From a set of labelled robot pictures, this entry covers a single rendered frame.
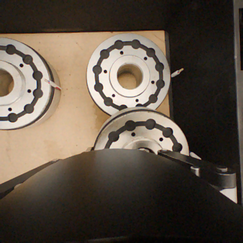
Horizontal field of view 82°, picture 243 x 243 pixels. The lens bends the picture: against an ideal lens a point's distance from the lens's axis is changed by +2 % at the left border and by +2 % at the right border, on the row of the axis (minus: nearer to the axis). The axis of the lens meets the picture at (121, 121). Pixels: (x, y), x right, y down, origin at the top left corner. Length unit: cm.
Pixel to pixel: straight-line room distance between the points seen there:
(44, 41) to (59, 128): 12
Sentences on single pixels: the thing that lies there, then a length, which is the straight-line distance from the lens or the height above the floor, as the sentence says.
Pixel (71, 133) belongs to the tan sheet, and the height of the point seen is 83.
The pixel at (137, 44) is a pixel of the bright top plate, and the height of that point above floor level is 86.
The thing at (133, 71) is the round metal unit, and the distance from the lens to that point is 20.
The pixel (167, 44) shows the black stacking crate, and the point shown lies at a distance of 24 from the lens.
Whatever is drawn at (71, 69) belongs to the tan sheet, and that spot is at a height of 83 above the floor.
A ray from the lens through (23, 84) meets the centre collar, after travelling 19.
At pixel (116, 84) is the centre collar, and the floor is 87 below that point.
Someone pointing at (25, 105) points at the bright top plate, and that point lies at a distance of 19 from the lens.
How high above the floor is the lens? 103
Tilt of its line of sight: 85 degrees down
